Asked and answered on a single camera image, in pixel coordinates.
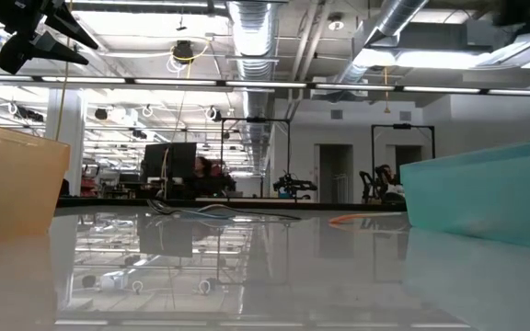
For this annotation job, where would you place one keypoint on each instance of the white pillar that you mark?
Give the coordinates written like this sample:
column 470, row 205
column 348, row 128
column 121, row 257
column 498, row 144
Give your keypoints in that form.
column 74, row 151

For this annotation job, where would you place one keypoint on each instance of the black computer monitor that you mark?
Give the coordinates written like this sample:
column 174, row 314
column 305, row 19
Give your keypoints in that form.
column 168, row 161

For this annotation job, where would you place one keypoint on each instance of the long ceiling light bar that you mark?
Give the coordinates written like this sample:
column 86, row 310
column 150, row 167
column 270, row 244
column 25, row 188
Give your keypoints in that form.
column 265, row 84

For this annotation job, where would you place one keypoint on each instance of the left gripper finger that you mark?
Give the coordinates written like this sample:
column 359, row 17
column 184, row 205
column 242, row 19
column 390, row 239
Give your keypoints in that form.
column 74, row 30
column 55, row 50

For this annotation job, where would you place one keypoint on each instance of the black background robot arm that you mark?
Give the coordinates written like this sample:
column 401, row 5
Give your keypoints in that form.
column 367, row 184
column 292, row 185

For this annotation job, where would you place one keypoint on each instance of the grey rectangular air duct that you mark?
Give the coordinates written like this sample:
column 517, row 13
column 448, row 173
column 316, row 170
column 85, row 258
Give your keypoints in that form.
column 430, row 34

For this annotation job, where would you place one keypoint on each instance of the orange plastic tray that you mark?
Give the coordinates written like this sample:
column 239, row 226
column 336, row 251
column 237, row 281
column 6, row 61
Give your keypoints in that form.
column 12, row 184

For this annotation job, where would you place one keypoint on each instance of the grey wall vent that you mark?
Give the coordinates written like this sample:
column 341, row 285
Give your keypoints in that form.
column 405, row 116
column 337, row 114

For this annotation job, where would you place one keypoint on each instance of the white glossy table mat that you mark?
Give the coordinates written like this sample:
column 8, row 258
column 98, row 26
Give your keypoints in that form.
column 265, row 285

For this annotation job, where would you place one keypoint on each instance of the black background station frame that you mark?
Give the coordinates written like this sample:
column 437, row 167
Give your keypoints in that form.
column 403, row 126
column 256, row 119

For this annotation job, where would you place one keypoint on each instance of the teal plastic tray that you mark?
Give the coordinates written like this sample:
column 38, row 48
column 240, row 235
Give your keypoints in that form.
column 476, row 197

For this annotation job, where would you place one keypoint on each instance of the person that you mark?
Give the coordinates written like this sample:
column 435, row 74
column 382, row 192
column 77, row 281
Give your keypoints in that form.
column 388, row 174
column 205, row 177

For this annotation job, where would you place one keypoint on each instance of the background wooden table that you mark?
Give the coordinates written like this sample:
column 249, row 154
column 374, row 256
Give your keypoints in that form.
column 269, row 200

